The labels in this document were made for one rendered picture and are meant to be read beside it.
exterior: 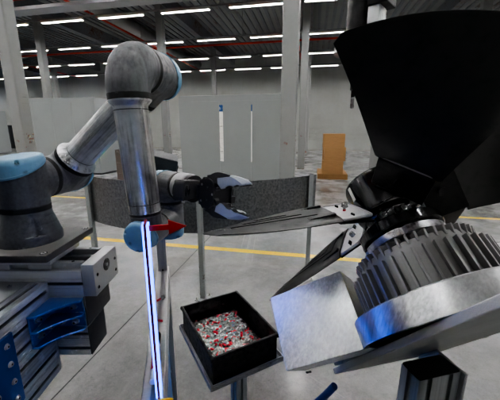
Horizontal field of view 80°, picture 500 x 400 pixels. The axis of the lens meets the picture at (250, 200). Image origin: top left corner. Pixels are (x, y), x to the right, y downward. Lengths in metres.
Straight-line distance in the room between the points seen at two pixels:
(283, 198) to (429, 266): 2.05
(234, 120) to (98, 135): 5.80
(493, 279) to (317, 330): 0.27
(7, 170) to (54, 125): 10.12
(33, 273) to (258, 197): 1.71
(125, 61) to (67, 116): 9.96
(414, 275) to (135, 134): 0.60
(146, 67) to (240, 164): 5.97
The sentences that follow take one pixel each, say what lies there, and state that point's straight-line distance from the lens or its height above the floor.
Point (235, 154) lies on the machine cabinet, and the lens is 6.67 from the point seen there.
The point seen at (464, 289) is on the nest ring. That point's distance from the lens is 0.45.
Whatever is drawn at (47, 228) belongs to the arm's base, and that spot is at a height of 1.08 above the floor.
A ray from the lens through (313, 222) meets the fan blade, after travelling 0.50.
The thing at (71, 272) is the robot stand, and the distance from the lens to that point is 0.92.
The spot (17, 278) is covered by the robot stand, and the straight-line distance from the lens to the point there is 1.00.
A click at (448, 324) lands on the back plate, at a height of 1.11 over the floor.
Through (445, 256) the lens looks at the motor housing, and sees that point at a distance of 0.49.
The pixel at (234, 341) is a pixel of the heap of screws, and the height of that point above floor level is 0.84.
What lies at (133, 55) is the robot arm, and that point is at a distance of 0.76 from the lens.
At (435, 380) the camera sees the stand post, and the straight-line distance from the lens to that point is 0.69.
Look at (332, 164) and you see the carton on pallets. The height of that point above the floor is 0.40.
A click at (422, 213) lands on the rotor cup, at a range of 0.56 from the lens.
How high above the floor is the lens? 1.33
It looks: 13 degrees down
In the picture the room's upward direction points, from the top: straight up
